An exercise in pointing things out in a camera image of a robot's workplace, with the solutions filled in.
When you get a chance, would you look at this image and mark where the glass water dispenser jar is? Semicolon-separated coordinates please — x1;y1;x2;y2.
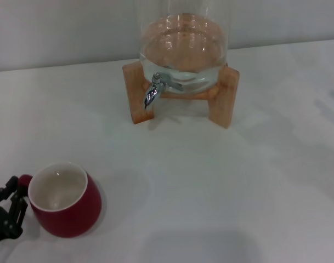
138;0;229;93

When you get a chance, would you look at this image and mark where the chrome faucet tap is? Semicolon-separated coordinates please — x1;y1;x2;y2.
143;72;184;110

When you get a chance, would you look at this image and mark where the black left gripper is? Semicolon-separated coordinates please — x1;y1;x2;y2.
0;175;29;245

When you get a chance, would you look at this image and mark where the red ceramic cup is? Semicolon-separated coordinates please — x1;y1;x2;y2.
18;161;103;238

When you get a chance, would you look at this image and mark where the wooden dispenser stand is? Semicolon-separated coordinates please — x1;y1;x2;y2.
122;61;240;125

